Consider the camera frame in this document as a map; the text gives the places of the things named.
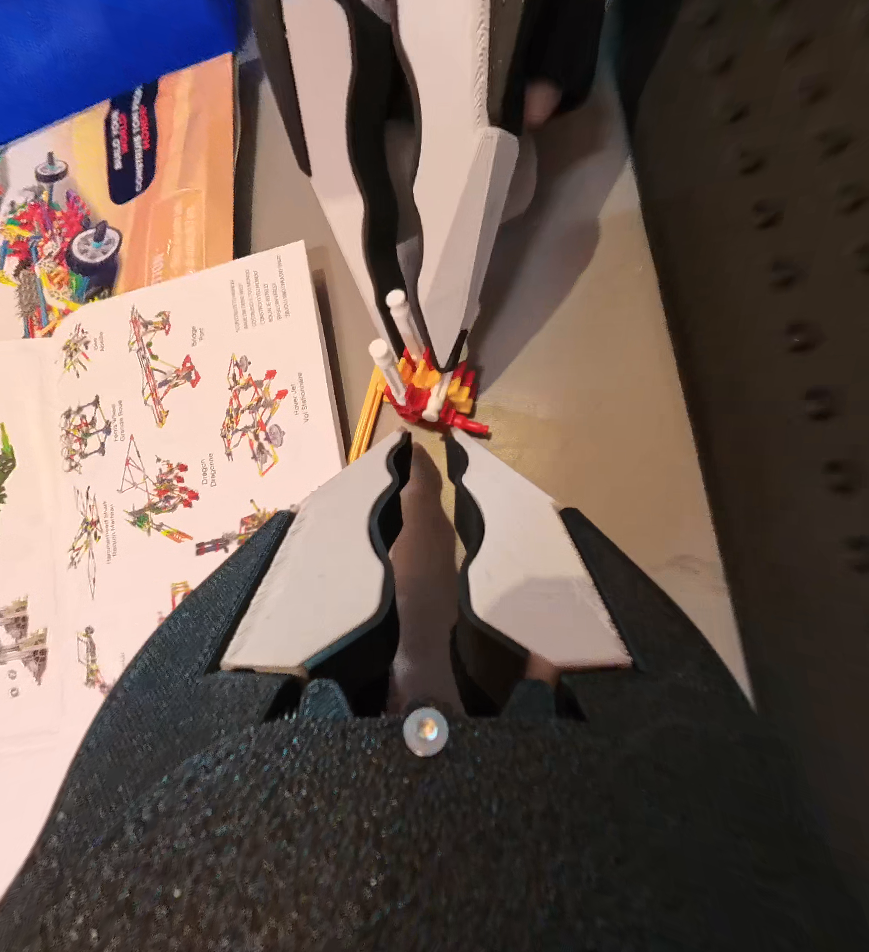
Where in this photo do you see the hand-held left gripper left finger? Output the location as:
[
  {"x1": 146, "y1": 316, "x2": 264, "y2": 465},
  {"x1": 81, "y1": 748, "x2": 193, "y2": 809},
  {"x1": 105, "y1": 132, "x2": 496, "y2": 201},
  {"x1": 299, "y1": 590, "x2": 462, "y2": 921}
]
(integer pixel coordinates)
[{"x1": 220, "y1": 430, "x2": 415, "y2": 674}]

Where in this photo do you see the orange printed toy box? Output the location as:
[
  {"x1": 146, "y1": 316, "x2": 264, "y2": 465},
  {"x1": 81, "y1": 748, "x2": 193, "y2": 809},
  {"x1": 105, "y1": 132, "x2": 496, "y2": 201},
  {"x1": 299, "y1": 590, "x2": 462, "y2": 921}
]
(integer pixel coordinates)
[{"x1": 0, "y1": 52, "x2": 240, "y2": 345}]

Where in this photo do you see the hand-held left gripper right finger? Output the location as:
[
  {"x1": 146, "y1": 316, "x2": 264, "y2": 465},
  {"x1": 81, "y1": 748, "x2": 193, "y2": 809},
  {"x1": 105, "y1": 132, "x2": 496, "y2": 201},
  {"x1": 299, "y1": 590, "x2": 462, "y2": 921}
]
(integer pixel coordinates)
[{"x1": 445, "y1": 430, "x2": 635, "y2": 668}]

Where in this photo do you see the blue plastic bin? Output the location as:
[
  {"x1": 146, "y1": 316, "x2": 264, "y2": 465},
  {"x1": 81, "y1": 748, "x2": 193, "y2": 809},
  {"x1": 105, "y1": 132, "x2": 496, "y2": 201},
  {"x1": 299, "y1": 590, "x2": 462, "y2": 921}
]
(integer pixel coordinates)
[{"x1": 0, "y1": 0, "x2": 246, "y2": 165}]

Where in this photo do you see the person's right hand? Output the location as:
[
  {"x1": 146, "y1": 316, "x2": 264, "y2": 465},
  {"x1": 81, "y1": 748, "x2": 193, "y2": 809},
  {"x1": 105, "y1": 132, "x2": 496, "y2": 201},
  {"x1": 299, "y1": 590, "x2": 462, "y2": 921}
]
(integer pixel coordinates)
[{"x1": 524, "y1": 79, "x2": 563, "y2": 125}]

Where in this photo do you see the red yellow connector assembly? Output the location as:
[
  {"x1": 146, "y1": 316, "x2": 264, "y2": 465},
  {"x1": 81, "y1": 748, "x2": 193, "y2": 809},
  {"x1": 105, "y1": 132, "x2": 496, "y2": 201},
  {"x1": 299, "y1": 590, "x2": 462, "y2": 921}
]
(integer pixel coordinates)
[{"x1": 397, "y1": 356, "x2": 476, "y2": 408}]

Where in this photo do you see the black dotted mat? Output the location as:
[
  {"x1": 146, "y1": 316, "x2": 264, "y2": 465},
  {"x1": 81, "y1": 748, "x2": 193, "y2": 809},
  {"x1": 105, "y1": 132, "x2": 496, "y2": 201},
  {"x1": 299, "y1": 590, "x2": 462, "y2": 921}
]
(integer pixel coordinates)
[{"x1": 613, "y1": 0, "x2": 869, "y2": 952}]

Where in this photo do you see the white printed instruction booklet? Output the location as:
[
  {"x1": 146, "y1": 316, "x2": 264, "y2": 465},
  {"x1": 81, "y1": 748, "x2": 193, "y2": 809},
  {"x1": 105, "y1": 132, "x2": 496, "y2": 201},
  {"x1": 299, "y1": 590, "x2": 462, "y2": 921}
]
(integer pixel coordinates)
[{"x1": 0, "y1": 239, "x2": 348, "y2": 923}]

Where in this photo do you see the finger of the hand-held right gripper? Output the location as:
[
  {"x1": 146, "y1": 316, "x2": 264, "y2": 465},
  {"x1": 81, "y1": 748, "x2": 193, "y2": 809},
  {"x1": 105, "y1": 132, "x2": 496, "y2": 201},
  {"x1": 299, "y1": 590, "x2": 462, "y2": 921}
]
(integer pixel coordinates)
[
  {"x1": 282, "y1": 0, "x2": 415, "y2": 352},
  {"x1": 396, "y1": 0, "x2": 521, "y2": 374}
]

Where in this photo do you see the yellow toy rod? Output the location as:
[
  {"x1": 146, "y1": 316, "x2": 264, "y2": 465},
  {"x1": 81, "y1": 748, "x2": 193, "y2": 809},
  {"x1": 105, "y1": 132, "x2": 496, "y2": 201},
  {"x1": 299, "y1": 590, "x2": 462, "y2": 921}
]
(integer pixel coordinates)
[{"x1": 347, "y1": 368, "x2": 392, "y2": 464}]

